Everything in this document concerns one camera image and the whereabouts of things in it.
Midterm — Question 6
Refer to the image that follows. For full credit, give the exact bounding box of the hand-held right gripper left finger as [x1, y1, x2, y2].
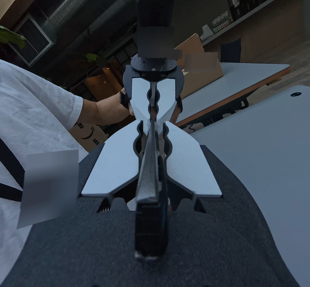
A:
[81, 120, 146, 198]

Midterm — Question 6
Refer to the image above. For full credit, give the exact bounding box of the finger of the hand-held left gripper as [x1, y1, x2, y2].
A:
[155, 78, 177, 137]
[130, 77, 152, 133]

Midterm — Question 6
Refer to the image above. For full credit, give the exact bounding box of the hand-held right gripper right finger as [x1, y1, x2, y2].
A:
[163, 121, 223, 198]

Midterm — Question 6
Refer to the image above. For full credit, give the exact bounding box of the metal utility knife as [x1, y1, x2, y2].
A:
[134, 111, 169, 259]

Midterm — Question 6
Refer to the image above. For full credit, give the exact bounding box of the person's left forearm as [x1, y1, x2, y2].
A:
[77, 93, 115, 125]

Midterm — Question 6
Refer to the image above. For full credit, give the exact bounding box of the person's left hand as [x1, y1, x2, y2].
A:
[114, 88, 135, 122]

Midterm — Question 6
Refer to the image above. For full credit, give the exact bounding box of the black-framed window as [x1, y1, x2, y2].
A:
[107, 40, 139, 60]

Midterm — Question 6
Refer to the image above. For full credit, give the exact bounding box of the large cardboard box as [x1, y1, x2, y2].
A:
[174, 33, 224, 99]

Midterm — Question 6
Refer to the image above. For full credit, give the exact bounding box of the printed cardboard box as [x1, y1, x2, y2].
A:
[68, 123, 109, 153]

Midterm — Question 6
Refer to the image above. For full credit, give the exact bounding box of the green plant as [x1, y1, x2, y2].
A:
[0, 25, 27, 50]
[70, 53, 100, 91]

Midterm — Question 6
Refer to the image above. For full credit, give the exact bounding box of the colourful tea box rack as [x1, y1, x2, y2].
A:
[211, 11, 230, 33]

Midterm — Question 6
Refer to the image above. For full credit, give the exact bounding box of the dark chair backrest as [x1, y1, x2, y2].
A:
[220, 37, 242, 63]

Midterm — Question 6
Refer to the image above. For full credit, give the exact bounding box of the white counter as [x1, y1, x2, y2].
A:
[201, 0, 310, 57]

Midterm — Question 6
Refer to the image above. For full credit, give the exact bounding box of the black desk frame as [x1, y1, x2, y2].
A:
[184, 98, 250, 132]

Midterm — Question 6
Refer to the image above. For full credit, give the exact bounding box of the metal ceiling duct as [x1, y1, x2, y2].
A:
[80, 0, 138, 47]
[41, 0, 121, 34]

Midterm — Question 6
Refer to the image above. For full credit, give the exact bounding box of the black strap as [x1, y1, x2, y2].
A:
[0, 138, 26, 202]

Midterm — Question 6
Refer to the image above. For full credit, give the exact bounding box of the white wall vent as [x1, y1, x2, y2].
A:
[8, 13, 54, 67]

